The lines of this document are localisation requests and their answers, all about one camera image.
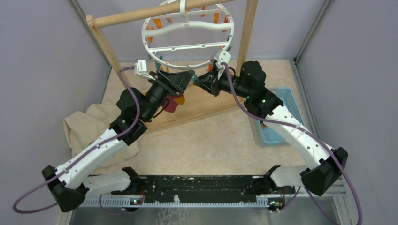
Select teal clothes clip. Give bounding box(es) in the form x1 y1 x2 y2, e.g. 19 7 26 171
190 74 199 85

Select orange right clothes clip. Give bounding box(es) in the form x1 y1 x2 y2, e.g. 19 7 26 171
222 14 230 32

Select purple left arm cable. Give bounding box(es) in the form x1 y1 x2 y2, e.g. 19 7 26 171
12 66 141 214

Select orange clothes clip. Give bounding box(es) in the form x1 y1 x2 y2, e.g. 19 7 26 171
222 14 230 32
145 18 162 44

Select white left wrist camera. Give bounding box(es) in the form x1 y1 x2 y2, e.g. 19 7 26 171
134 60 152 78

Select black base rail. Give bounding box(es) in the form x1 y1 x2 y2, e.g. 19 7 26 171
74 174 343 209

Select beige crumpled cloth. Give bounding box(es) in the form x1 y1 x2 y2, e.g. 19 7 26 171
63 103 140 174

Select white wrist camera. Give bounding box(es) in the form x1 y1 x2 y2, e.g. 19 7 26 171
213 49 231 69
134 60 152 78

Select light blue plastic basket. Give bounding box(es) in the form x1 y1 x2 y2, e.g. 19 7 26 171
255 87 306 147

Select orange left clothes clip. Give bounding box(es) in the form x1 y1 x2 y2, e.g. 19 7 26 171
145 18 162 44

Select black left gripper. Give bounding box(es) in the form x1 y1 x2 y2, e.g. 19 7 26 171
142 68 195 122

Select purple red striped sock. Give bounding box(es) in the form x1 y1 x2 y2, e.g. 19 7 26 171
164 94 185 113

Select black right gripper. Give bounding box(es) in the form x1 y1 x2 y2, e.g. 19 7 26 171
194 67 251 99

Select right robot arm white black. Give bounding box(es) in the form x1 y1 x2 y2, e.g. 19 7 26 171
194 61 348 196

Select wooden hanger stand frame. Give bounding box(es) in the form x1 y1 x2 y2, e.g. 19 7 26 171
85 0 259 134

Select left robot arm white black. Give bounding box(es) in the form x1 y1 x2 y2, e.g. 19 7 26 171
42 70 195 212

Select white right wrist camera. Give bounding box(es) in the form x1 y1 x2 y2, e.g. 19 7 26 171
213 49 231 69

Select white round clip hanger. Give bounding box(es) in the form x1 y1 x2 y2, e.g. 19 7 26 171
141 0 235 70

